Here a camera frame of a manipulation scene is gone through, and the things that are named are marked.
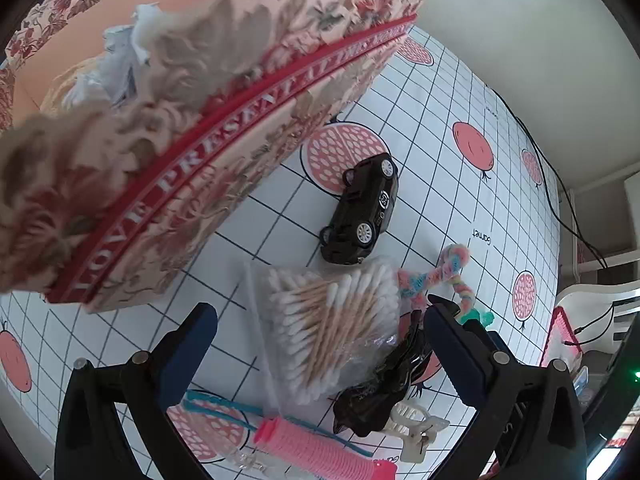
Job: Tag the floral paper gift box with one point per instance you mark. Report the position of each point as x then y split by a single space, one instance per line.
200 160

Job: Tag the black toy car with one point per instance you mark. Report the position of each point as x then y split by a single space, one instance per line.
360 205

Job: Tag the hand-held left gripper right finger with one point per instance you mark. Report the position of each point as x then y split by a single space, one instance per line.
452 355

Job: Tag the black hair claw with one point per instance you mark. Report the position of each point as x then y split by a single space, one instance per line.
370 395

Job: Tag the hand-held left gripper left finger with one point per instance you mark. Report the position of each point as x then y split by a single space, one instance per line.
187 355

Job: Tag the white paper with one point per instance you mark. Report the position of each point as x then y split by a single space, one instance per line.
120 60

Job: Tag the bag of cotton swabs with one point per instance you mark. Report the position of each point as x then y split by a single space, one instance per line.
325 320

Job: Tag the pink hair roller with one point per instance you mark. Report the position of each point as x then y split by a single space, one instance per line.
320 447

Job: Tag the white hair clip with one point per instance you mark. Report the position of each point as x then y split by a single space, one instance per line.
415 435

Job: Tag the desktop with grid tablecloth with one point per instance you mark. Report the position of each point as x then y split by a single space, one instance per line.
440 160

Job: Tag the green plastic clip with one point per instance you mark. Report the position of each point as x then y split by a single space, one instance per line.
480 317

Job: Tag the white wooden shelf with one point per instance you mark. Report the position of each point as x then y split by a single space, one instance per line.
630 210

